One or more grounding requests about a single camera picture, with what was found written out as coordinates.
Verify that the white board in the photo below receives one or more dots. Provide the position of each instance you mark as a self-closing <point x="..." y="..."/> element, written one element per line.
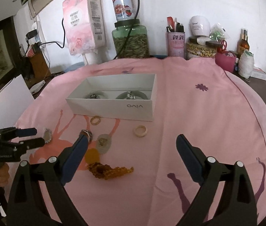
<point x="13" y="98"/>

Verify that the red comb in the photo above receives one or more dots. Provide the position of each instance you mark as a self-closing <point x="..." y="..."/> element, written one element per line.
<point x="170" y="22"/>

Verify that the white cardboard box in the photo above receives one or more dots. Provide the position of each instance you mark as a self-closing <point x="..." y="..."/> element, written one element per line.
<point x="114" y="108"/>

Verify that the green plastic bag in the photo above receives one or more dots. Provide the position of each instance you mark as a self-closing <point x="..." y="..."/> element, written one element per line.
<point x="219" y="31"/>

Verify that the patterned round tin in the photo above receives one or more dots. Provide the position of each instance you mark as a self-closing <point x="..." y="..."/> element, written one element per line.
<point x="200" y="51"/>

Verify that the pale green jade bangle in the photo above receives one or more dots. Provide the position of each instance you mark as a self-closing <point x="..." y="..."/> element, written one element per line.
<point x="103" y="94"/>
<point x="121" y="95"/>

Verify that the green glass jar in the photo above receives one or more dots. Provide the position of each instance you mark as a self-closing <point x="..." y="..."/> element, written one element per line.
<point x="130" y="42"/>

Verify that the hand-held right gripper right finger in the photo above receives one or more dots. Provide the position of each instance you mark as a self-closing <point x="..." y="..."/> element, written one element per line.
<point x="189" y="160"/>

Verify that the small dark box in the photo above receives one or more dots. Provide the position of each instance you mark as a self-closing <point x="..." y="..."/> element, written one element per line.
<point x="213" y="44"/>

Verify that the small white device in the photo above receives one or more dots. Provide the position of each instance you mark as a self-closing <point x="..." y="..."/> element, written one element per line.
<point x="37" y="86"/>

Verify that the silver pendant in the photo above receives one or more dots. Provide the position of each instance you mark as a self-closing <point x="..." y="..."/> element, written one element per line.
<point x="47" y="135"/>

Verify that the person's left hand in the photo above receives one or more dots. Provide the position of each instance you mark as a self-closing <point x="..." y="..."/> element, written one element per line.
<point x="2" y="173"/>

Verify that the brown wooden cabinet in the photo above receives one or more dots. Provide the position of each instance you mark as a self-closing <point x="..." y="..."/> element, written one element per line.
<point x="38" y="63"/>

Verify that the printed food can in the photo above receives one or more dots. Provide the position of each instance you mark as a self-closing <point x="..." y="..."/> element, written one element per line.
<point x="122" y="4"/>

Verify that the pink pen holder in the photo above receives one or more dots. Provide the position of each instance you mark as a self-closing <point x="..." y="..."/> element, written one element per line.
<point x="175" y="46"/>

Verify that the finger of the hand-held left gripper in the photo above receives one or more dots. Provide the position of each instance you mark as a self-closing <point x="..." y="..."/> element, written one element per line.
<point x="27" y="131"/>
<point x="35" y="142"/>

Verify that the black makeup pencil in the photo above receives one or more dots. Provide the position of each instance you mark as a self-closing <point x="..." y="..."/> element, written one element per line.
<point x="179" y="27"/>

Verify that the white power strip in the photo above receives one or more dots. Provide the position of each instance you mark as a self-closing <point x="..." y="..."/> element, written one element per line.
<point x="40" y="35"/>

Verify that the pink plastic basket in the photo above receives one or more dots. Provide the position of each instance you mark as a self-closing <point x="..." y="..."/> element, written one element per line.
<point x="226" y="62"/>

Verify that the black plug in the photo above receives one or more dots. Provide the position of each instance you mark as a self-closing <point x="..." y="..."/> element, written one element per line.
<point x="31" y="34"/>

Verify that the small white packet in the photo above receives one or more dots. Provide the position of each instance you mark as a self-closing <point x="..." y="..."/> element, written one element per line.
<point x="260" y="73"/>

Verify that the amber oval pendant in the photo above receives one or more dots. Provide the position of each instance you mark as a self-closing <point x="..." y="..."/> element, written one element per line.
<point x="92" y="155"/>

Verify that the pink floral tissue pack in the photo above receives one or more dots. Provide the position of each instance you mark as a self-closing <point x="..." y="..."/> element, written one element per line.
<point x="83" y="23"/>

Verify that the white folded pad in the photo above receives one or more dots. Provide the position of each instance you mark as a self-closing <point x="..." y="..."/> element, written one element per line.
<point x="202" y="40"/>

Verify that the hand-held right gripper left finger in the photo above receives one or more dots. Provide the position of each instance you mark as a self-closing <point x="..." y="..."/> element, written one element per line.
<point x="75" y="160"/>

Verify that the amber glass bottle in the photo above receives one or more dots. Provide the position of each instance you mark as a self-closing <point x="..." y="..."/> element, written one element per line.
<point x="243" y="44"/>

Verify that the pale jade pendant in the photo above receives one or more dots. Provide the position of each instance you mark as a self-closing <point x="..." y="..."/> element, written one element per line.
<point x="104" y="148"/>

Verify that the pink printed cloth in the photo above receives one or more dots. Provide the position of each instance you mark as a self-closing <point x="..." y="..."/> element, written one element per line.
<point x="194" y="113"/>

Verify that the white thread roll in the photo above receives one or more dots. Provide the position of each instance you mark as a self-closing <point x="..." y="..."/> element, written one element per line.
<point x="246" y="64"/>

